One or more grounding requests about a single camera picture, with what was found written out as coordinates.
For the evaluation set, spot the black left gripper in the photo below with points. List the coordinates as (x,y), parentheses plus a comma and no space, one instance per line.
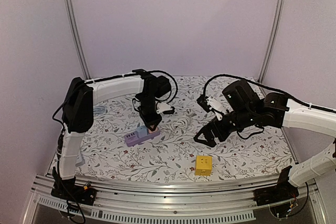
(149,121)

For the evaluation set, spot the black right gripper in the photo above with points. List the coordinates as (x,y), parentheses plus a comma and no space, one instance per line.
(219,128)

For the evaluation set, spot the pink plug adapter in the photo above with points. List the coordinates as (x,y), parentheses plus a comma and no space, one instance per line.
(152,131)

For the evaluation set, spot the blue plug adapter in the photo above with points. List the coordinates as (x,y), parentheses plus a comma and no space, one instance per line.
(141,131)

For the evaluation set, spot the purple power strip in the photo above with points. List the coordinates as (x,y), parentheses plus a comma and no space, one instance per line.
(131,139)

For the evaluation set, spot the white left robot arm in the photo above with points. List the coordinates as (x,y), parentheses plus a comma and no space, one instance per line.
(154,90)

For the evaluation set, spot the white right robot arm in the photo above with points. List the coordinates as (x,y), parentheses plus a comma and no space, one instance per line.
(277,109)

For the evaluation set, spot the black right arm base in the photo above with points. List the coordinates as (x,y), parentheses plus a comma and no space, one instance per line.
(281,191)

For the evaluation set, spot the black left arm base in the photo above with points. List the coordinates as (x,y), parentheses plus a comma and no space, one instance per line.
(68,190)

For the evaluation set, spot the yellow cube socket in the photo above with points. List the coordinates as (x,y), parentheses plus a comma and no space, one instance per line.
(203,166)

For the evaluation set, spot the floral patterned table mat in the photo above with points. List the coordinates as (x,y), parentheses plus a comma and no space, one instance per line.
(170,157)

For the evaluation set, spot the light blue power strip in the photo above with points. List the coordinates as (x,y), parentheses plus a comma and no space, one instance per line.
(79,161)

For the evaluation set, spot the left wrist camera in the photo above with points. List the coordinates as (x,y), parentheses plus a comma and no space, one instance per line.
(164,108)

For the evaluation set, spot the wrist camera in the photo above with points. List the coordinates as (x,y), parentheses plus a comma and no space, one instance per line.
(209,104)
(164,108)

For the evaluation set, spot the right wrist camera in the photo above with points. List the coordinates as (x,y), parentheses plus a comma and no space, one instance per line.
(209,104)

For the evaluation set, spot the left aluminium frame post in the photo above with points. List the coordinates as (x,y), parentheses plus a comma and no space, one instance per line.
(76,38)

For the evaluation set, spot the aluminium frame post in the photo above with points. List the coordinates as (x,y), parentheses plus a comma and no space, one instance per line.
(271,41)
(76,38)

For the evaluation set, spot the right aluminium frame post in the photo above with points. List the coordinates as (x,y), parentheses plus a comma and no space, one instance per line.
(271,41)

